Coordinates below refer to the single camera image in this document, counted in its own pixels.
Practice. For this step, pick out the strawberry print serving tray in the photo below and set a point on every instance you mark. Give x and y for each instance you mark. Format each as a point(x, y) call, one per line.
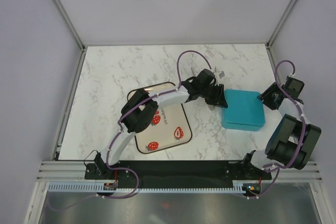
point(168, 128)

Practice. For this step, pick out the white cable duct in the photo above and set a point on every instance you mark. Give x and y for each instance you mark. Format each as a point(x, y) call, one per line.
point(100, 187)

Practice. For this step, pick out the aluminium front rail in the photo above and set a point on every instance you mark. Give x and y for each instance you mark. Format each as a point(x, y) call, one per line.
point(74, 171)

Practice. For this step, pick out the aluminium frame post left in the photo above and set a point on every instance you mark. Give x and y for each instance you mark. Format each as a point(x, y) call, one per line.
point(65, 17)

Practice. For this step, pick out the teal chocolate box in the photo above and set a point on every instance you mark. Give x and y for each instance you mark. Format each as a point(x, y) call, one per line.
point(242, 127)

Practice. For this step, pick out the aluminium frame post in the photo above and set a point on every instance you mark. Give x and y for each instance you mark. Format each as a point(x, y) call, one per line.
point(65, 17)
point(288, 10)

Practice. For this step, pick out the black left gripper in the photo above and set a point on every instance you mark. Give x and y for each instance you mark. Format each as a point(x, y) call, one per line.
point(218, 99)

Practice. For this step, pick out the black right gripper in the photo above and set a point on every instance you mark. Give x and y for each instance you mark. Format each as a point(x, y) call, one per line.
point(264, 96)

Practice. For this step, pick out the teal box lid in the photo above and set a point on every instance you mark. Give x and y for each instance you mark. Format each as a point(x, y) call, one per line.
point(244, 107)

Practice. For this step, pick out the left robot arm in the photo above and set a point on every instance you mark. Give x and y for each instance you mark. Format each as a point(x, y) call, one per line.
point(138, 112)

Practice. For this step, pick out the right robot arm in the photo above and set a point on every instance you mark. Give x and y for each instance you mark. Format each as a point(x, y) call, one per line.
point(294, 139)

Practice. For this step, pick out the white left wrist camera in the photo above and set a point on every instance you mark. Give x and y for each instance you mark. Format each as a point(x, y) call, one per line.
point(218, 75)

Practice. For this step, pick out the aluminium frame post right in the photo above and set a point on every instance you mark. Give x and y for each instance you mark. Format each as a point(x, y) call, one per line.
point(288, 10)

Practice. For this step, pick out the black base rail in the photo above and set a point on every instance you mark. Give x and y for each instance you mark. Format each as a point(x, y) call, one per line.
point(182, 174)

